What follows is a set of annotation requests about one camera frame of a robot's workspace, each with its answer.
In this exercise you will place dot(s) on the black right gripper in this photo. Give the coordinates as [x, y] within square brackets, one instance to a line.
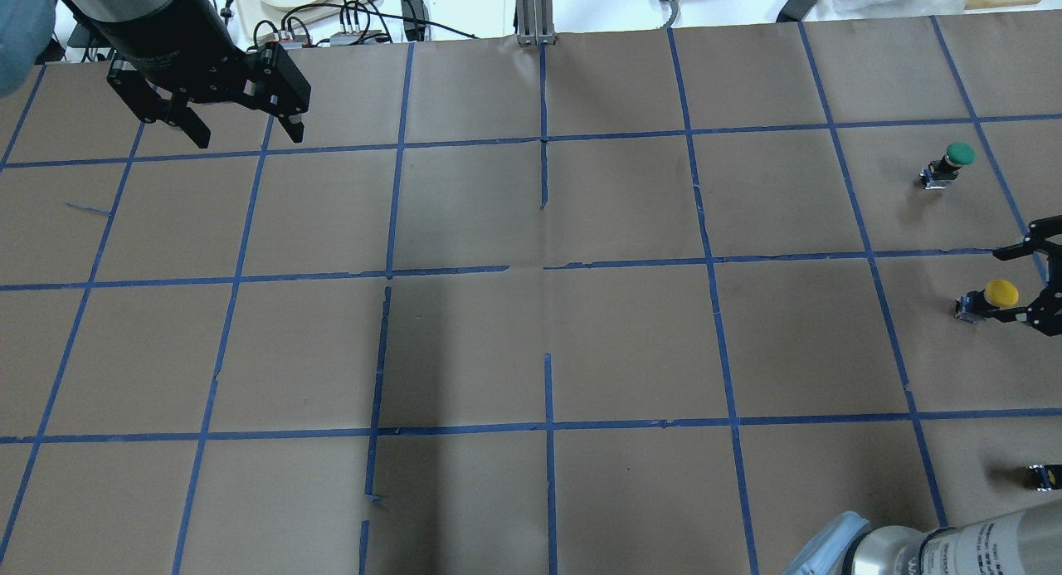
[1037, 303]

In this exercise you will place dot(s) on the aluminium frame post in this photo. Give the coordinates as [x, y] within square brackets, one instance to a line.
[534, 24]

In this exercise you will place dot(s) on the black power adapter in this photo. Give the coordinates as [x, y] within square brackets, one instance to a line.
[795, 10]

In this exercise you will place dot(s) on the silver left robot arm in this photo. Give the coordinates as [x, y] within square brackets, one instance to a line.
[26, 29]

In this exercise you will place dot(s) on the yellow push button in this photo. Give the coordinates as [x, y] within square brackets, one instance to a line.
[981, 305]

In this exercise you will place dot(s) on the green push button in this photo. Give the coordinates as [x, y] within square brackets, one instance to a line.
[941, 173]

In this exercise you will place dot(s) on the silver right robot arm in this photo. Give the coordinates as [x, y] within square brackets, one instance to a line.
[1027, 541]

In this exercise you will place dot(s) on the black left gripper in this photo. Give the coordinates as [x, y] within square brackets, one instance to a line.
[166, 40]

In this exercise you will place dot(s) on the red push button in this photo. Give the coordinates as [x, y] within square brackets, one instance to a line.
[1045, 476]

